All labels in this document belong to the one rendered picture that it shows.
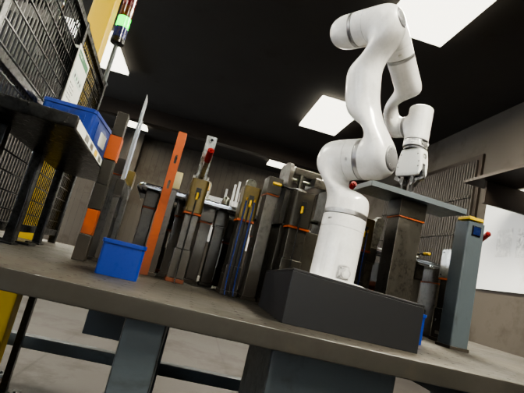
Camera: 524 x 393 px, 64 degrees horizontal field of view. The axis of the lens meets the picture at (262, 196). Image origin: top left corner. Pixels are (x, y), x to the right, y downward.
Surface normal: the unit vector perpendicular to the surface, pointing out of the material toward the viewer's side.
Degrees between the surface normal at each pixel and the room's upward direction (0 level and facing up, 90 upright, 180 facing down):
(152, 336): 90
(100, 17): 90
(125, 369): 90
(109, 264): 90
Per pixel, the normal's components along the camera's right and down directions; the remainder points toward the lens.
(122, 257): 0.25, -0.11
